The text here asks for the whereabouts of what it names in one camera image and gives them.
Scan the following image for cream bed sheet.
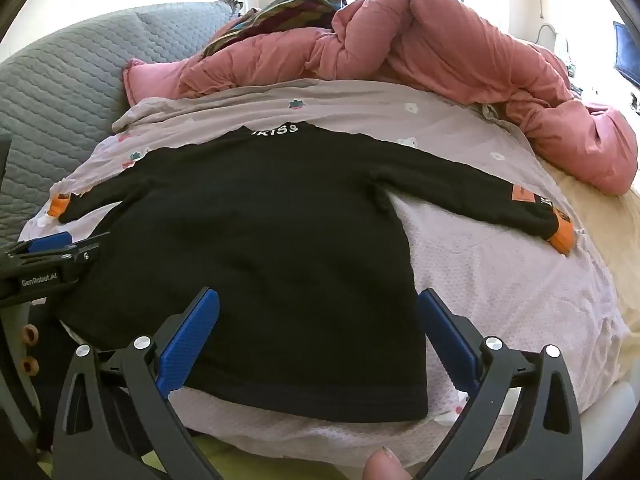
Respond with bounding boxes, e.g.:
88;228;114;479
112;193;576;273
545;160;640;386

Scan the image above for black flat screen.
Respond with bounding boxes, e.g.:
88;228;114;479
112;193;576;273
612;20;640;86

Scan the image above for black sweater with orange cuffs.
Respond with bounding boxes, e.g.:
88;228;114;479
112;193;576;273
59;125;576;423

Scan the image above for grey quilted headboard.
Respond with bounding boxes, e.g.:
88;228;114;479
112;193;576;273
0;0;241;251

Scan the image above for pink duvet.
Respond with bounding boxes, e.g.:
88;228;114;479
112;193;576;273
124;0;640;197

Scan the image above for person's right hand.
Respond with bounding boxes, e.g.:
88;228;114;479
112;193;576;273
362;447;413;480

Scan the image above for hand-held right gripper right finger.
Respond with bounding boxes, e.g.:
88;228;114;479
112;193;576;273
415;287;583;480

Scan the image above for printed pinkish-grey blanket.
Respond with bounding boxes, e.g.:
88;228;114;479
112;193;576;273
17;79;631;466

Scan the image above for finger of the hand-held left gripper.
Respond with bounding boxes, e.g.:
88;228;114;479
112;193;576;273
5;231;74;262
62;232;112;267

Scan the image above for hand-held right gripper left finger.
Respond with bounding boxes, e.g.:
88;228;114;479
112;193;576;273
52;287;226;480

